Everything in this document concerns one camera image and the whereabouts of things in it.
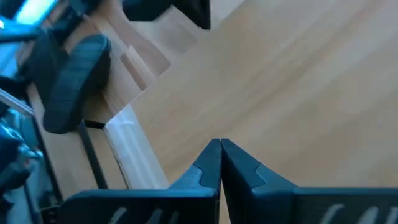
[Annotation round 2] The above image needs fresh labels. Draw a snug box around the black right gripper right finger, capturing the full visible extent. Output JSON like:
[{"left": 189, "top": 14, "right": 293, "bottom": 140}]
[{"left": 221, "top": 138, "right": 398, "bottom": 224}]

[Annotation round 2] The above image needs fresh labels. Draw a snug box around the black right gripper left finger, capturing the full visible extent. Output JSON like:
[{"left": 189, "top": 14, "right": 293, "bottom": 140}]
[{"left": 58, "top": 138, "right": 223, "bottom": 224}]

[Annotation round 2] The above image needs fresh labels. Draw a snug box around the wooden shelf with black frame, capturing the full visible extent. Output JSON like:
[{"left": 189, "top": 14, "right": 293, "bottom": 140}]
[{"left": 76, "top": 0, "right": 398, "bottom": 191}]

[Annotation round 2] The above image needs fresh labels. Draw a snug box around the black slide with ribbed sole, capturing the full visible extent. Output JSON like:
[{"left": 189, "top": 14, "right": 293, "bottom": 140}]
[
  {"left": 42, "top": 33, "right": 112, "bottom": 135},
  {"left": 27, "top": 29, "right": 71, "bottom": 105}
]

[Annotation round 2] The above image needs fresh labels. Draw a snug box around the silver metal strip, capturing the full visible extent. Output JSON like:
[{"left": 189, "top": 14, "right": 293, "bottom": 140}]
[{"left": 0, "top": 88, "right": 35, "bottom": 118}]

